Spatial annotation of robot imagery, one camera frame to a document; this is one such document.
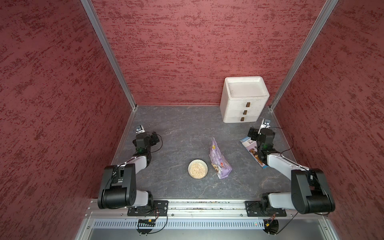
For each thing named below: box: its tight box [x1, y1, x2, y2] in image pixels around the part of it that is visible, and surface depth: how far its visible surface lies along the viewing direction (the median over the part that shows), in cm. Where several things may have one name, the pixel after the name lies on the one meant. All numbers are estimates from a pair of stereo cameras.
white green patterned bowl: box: [187, 158, 209, 180], surface depth 85 cm
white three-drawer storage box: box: [219, 76, 270, 123], surface depth 102 cm
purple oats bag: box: [209, 137, 233, 179], surface depth 81 cm
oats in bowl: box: [188, 161, 208, 179], surface depth 85 cm
